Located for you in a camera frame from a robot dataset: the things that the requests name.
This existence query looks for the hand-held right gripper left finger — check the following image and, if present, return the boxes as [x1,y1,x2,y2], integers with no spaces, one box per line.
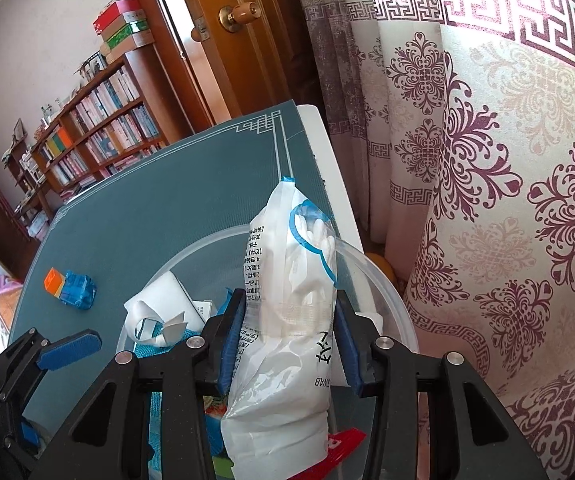
[32,287,248,480]

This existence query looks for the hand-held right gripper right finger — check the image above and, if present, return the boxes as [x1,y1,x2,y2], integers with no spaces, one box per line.
[335,290,551,480]

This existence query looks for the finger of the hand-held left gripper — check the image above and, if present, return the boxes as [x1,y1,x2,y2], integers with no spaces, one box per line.
[0,329,103,401]
[2,404,44,455]

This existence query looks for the white cotton swab bag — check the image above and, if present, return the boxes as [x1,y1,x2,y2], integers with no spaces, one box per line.
[220,176,341,480]

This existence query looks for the clear plastic bin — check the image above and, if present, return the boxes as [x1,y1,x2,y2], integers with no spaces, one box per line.
[114,225,421,480]

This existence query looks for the blue cracker packet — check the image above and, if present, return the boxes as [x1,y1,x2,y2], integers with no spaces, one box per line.
[202,395,233,461]

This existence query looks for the small blue toy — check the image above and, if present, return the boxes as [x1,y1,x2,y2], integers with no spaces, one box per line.
[58,271,98,311]

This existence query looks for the orange toy block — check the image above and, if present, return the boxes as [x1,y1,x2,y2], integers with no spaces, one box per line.
[44,268,65,297]

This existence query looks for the red packet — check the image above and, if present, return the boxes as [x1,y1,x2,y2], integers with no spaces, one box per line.
[325,427,368,471]

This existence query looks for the orange ball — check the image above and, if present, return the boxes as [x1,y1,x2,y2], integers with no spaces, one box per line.
[367,252,398,286]

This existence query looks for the small wooden shelf unit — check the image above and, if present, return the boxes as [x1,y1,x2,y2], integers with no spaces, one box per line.
[2,135,53,221]

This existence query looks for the rows of shelved books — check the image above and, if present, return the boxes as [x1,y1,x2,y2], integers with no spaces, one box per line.
[34,67,160,193]

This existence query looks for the white purple patterned curtain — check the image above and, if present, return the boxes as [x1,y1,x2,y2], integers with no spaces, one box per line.
[287,0,575,480]

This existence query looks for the wooden bookshelf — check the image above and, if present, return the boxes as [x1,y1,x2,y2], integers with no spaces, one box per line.
[30,42,168,196]

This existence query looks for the wooden door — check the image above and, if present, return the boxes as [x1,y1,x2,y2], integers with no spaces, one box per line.
[182,0,318,121]

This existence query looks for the tan cardboard box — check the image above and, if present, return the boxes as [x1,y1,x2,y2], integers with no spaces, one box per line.
[100,30,155,63]

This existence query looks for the green box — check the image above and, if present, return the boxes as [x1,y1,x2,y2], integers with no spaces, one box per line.
[102,19,149,45]

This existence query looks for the red box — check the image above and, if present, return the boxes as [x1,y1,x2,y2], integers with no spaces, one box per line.
[92,0,143,36]

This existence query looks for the film strip picture frame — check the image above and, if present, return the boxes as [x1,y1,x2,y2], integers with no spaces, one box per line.
[78,51,109,83]

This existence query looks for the wooden door frame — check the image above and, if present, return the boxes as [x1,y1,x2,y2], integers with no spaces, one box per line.
[122,0,215,133]

